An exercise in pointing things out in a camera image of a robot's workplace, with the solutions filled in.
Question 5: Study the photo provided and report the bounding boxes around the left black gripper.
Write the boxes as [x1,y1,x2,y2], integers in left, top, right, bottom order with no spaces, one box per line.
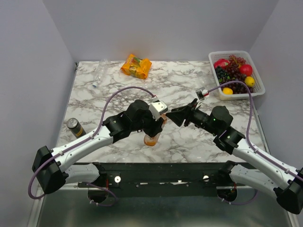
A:
[131,108,165,138]

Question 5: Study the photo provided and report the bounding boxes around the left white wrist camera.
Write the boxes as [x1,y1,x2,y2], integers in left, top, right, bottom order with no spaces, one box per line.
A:
[149,101,168,120]

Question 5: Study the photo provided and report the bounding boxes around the red apple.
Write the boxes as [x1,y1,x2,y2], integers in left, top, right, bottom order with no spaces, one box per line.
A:
[214,59,230,69]

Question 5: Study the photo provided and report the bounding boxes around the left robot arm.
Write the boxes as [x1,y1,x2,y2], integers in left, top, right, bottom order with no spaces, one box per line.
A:
[32,100,168,194]

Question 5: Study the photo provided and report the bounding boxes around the yellow lemon upper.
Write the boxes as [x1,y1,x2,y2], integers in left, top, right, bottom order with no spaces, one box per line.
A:
[244,76,255,87]

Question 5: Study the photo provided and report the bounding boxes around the clear bottle blue cap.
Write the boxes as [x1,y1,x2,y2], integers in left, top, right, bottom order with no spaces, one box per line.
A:
[92,59,109,88]

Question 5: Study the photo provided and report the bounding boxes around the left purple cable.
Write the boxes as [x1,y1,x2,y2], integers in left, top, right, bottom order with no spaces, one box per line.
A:
[27,86,158,200]

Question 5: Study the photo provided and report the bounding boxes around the red round fruit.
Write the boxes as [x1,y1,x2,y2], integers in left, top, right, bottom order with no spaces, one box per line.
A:
[240,64,253,77]

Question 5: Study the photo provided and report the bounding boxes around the blue grape bunch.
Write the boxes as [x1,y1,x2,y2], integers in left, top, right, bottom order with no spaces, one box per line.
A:
[215,66,231,83]

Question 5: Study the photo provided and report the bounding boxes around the yellow lemon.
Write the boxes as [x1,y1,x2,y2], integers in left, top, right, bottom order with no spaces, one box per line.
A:
[222,87,233,95]
[244,76,255,87]

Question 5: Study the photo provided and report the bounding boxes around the white plastic basket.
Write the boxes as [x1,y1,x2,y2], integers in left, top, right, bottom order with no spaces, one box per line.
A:
[208,51,266,101]

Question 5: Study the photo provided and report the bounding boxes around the black yellow drink can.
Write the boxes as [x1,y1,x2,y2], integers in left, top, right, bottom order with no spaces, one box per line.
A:
[66,118,86,139]

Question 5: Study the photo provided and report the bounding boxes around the yellow lemon lower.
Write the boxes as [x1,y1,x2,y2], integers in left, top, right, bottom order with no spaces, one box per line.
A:
[222,87,233,95]

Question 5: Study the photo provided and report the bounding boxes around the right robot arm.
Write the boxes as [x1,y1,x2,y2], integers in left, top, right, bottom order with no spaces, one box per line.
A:
[166,99,303,215]

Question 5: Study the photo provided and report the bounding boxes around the black base frame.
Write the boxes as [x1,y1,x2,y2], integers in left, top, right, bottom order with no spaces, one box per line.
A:
[78,160,251,198]

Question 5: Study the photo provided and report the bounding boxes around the orange snack bag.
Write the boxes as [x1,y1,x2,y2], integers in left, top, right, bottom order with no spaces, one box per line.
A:
[120,54,152,79]

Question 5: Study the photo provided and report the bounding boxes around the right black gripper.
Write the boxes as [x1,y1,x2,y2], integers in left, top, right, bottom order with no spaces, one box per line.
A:
[166,98,218,135]

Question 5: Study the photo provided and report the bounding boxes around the orange juice bottle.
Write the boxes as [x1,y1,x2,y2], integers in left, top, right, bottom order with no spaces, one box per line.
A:
[143,114,167,147]

